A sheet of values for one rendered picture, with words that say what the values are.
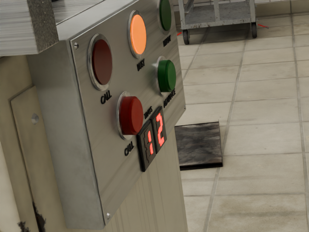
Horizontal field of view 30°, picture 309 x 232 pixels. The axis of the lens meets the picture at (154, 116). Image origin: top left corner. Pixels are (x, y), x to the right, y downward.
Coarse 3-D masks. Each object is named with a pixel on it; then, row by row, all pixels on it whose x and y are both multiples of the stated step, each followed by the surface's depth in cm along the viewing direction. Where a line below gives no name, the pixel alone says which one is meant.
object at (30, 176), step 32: (64, 0) 52; (96, 0) 49; (0, 64) 35; (0, 96) 34; (32, 96) 38; (0, 128) 34; (32, 128) 37; (0, 160) 35; (32, 160) 37; (160, 160) 62; (0, 192) 36; (32, 192) 37; (160, 192) 62; (0, 224) 37; (32, 224) 38; (64, 224) 41; (128, 224) 53; (160, 224) 62
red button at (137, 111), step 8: (128, 96) 45; (128, 104) 43; (136, 104) 44; (120, 112) 43; (128, 112) 43; (136, 112) 44; (128, 120) 43; (136, 120) 44; (128, 128) 44; (136, 128) 44
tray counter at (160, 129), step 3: (159, 114) 52; (156, 117) 51; (159, 117) 52; (156, 123) 51; (159, 129) 52; (162, 129) 53; (159, 132) 52; (162, 132) 53; (159, 135) 52; (162, 135) 53; (159, 138) 52; (162, 138) 53; (159, 141) 52; (162, 141) 53
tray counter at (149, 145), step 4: (148, 128) 49; (144, 132) 48; (148, 132) 49; (144, 140) 48; (148, 144) 49; (148, 148) 49; (152, 148) 50; (148, 152) 49; (152, 152) 50; (148, 156) 49; (152, 156) 50
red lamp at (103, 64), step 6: (102, 42) 40; (96, 48) 39; (102, 48) 40; (108, 48) 41; (96, 54) 39; (102, 54) 40; (108, 54) 41; (96, 60) 39; (102, 60) 40; (108, 60) 41; (96, 66) 39; (102, 66) 40; (108, 66) 41; (96, 72) 39; (102, 72) 40; (108, 72) 41; (102, 78) 40; (108, 78) 41; (102, 84) 40
